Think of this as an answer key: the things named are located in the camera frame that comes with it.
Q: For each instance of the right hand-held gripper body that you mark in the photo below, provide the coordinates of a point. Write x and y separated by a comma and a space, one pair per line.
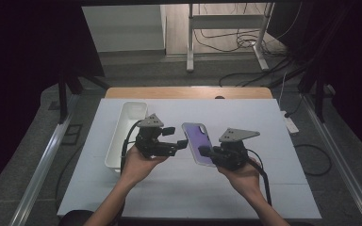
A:
231, 157

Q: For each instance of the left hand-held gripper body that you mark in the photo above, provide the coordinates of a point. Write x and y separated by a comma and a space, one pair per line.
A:
152, 147

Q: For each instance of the iridescent phone case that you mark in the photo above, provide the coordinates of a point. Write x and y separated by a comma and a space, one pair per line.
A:
194, 136

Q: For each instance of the person's left hand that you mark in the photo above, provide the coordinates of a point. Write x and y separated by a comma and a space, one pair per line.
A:
136, 168

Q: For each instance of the person's right hand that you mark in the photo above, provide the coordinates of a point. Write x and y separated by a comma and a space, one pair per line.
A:
245, 179

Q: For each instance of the white plastic bin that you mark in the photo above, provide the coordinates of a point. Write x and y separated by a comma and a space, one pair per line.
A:
128, 125

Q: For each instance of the wooden table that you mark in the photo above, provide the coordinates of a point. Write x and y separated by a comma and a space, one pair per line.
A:
169, 93

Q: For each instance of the white power strip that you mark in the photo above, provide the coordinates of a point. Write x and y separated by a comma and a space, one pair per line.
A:
290, 124

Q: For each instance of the black floor plate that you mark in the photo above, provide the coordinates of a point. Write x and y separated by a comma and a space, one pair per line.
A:
72, 134

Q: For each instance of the black stand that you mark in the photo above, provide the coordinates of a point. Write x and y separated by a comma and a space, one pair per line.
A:
63, 94
320, 100

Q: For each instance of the person's dark clothing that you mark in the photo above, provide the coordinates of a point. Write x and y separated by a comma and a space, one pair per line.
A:
75, 218

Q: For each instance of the white cabinet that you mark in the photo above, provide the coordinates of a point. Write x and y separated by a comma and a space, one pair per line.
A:
122, 28

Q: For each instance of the white metal stand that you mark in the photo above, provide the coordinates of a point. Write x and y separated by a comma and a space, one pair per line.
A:
226, 21

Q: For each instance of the dark curtain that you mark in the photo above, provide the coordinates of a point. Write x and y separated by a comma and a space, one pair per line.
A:
19, 78
352, 62

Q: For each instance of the aluminium rail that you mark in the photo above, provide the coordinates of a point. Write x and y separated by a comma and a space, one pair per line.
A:
336, 163
44, 160

